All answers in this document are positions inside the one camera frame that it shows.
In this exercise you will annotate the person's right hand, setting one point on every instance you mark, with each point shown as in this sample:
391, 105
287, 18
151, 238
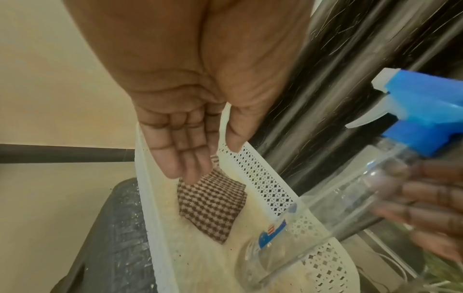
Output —
441, 200

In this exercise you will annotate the brown checkered cloth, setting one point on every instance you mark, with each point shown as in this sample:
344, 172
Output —
209, 206

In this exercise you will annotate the blue spray bottle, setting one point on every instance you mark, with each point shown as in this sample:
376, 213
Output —
419, 97

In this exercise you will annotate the dark plastic stool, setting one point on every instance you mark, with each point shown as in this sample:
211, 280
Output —
112, 237

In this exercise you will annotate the dark curtain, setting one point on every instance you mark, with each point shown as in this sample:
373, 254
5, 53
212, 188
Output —
343, 57

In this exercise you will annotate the person's left hand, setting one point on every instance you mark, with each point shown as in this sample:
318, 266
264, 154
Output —
188, 63

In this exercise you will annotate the white perforated plastic basket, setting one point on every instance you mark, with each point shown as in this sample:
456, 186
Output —
181, 257

